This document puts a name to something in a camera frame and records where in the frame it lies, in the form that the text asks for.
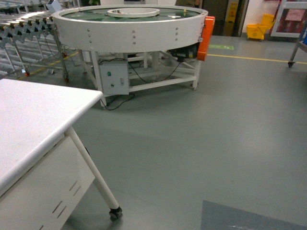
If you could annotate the white control box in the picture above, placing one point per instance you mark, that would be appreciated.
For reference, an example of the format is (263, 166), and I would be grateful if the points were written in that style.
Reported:
(114, 77)

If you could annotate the round white turntable conveyor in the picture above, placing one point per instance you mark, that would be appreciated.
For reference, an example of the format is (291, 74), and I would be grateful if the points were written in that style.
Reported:
(159, 42)

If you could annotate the orange motor cover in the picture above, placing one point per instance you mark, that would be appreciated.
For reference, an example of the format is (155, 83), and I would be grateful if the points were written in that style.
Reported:
(206, 36)

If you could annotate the yellow mop bucket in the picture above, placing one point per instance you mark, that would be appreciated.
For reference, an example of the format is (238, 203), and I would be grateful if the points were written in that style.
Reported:
(258, 31)

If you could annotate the expandable roller conveyor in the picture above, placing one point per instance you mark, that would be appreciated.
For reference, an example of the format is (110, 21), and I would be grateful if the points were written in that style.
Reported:
(28, 39)

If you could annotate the white table frame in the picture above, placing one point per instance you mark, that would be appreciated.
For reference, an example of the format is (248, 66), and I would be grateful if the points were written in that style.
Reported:
(46, 195)

